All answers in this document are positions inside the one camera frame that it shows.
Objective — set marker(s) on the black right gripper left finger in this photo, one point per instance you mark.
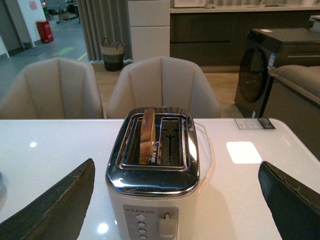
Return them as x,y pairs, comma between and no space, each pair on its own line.
57,214

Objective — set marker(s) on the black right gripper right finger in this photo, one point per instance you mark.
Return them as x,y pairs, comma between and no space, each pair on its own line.
295,208

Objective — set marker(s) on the slice of bread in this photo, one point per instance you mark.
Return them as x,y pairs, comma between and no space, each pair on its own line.
147,136

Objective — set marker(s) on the table label card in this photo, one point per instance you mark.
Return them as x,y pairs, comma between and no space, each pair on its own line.
254,123

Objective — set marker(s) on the beige chair left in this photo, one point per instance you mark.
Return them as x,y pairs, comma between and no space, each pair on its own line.
57,88

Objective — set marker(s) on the beige chair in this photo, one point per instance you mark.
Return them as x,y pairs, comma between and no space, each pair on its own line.
57,88
163,82

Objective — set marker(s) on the woven laundry basket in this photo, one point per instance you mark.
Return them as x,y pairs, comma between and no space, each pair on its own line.
112,54

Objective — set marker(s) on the beige chair right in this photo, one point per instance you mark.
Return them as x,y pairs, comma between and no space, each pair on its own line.
163,82

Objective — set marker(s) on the red box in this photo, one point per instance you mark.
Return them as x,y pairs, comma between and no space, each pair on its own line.
44,31

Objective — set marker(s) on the dark kitchen counter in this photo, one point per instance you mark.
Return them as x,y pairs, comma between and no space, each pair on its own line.
216,38

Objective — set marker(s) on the white tall cabinet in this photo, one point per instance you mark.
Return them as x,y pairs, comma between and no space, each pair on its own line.
149,25

